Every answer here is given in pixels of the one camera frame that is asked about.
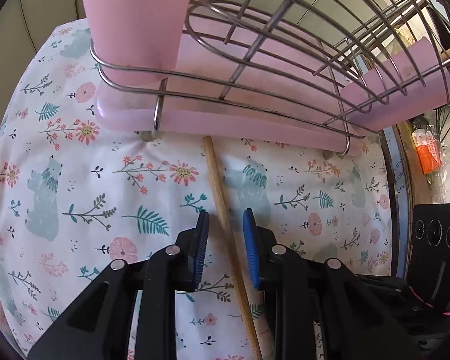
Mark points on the green plant leaves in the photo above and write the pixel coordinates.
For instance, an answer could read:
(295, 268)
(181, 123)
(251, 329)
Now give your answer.
(442, 123)

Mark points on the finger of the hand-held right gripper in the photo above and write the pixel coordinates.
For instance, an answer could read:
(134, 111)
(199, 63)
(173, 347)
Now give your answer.
(390, 287)

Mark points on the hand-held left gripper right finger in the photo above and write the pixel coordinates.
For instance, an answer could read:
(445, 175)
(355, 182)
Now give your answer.
(252, 251)

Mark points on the floral printed cloth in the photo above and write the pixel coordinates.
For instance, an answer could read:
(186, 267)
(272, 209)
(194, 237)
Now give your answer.
(78, 180)

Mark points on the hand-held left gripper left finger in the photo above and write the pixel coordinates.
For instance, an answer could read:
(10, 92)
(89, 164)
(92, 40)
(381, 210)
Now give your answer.
(200, 251)

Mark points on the orange packet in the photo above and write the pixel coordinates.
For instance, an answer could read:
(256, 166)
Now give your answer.
(427, 153)

